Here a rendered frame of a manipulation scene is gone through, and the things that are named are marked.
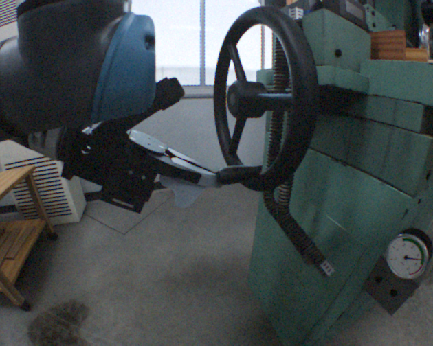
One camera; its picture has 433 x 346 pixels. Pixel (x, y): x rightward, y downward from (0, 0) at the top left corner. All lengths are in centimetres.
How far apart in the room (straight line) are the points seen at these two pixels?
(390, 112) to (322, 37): 15
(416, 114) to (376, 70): 9
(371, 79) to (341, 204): 23
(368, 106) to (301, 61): 19
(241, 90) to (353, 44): 21
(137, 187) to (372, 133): 35
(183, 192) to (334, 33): 32
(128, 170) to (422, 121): 39
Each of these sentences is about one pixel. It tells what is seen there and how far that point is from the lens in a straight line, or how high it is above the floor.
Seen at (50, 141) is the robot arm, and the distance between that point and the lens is 24.
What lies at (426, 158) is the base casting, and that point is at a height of 77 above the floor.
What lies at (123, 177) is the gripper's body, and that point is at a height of 73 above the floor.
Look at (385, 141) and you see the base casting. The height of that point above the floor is 77.
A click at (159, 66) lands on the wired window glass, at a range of 169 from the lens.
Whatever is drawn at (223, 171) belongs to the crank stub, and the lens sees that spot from 25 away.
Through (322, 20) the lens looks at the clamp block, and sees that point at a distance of 33.
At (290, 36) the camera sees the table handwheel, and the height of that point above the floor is 88.
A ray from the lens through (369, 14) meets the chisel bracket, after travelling 55.
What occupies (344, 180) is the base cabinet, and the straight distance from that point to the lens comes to 40.
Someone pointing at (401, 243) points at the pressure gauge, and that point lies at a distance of 30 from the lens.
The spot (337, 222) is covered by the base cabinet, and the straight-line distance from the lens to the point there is 43.
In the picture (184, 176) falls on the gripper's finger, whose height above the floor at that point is 73.
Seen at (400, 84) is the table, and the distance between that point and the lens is 35.
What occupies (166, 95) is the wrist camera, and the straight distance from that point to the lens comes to 22.
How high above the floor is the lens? 82
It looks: 23 degrees down
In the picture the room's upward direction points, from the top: straight up
